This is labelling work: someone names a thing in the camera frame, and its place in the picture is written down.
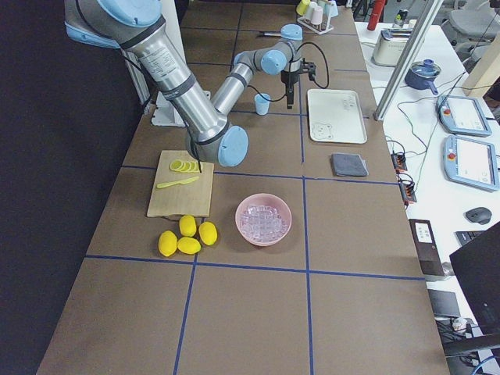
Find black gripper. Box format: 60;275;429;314
280;64;302;109

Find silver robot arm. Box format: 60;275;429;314
64;1;302;167

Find light blue plastic cup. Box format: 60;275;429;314
254;93;270;116

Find white cup rack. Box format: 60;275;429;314
297;16;334;35

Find pink cup on rack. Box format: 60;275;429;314
304;3;323;26

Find yellow-green cup on rack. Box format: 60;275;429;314
296;0;310;16

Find pink bowl of ice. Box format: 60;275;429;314
234;193;292;247

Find cream bear tray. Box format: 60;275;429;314
307;89;367;145

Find grey folded cloth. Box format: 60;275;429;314
331;153;369;177

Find white toaster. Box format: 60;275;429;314
372;28;413;67

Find yellow lemon slices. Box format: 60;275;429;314
169;159;201;173

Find blue pot with lid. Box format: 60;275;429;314
405;59;441;95

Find yellow plastic knife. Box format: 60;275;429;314
155;176;200;189

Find wooden cutting board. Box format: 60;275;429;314
147;150;214;219

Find yellow lemon right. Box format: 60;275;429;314
198;221;218;246

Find yellow lemon back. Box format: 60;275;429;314
179;215;197;238

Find far teach pendant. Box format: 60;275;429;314
437;95;492;138

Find teach pendant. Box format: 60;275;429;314
437;95;492;138
443;135;499;191

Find yellow lemon front middle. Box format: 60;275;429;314
177;237;202;255

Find yellow lemon far left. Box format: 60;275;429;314
158;230;177;257

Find near teach pendant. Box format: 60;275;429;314
443;135;499;191

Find black computer mouse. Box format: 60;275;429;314
464;207;492;225

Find black monitor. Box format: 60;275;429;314
444;223;499;356

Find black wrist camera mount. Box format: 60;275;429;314
301;59;316;81

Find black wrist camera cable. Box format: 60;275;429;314
249;41;330;103

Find aluminium frame post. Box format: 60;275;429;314
373;0;443;121

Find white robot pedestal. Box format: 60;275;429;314
152;0;190;127

